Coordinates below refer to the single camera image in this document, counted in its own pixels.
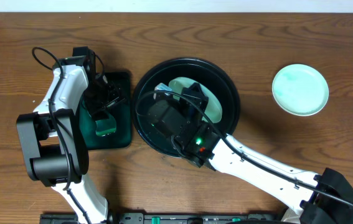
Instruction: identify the green scouring sponge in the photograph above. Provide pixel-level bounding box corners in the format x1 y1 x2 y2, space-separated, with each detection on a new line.
95 111 116 136

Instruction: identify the white plate green stain back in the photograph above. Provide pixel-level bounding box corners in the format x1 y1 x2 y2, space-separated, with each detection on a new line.
168 77 223 123

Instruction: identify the white plate green stain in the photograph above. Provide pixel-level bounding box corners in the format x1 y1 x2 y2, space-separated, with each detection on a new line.
271 64 329 116
168 77 223 123

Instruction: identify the white plate green stain front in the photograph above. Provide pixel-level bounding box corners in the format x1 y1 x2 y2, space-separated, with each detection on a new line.
271 64 329 116

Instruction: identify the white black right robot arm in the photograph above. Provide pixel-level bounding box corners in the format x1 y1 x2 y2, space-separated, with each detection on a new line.
169 78 353 223

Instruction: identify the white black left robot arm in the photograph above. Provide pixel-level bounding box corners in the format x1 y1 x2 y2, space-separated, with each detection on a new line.
16 65 132 223

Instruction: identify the black rectangular tray green liquid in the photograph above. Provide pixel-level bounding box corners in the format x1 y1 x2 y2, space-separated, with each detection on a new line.
77 72 132 151

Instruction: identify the round black serving tray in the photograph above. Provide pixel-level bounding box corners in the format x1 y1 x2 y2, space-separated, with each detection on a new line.
131 57 240 158

